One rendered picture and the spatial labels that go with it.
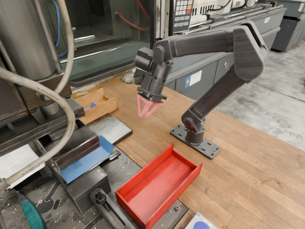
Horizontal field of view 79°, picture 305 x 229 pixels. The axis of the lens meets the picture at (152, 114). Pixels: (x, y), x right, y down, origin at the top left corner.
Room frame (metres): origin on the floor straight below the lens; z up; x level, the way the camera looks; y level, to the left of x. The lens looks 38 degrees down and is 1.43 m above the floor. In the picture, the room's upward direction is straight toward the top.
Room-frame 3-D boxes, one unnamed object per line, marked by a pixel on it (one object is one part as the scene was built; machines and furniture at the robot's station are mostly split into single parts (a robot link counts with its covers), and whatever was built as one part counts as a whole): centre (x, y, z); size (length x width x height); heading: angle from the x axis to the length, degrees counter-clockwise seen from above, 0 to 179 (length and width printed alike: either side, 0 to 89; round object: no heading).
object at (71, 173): (0.35, 0.20, 1.00); 0.15 x 0.07 x 0.03; 136
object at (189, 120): (0.51, -0.15, 1.00); 0.09 x 0.06 x 0.06; 146
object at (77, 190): (0.34, 0.23, 0.98); 0.20 x 0.10 x 0.01; 46
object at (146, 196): (0.31, -0.03, 0.93); 0.25 x 0.12 x 0.06; 136
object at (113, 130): (0.55, 0.20, 0.91); 0.17 x 0.16 x 0.02; 46
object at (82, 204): (0.34, 0.23, 0.94); 0.20 x 0.10 x 0.07; 46
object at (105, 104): (0.68, 0.30, 0.93); 0.25 x 0.13 x 0.08; 136
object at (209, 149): (0.51, -0.16, 0.94); 0.20 x 0.07 x 0.08; 46
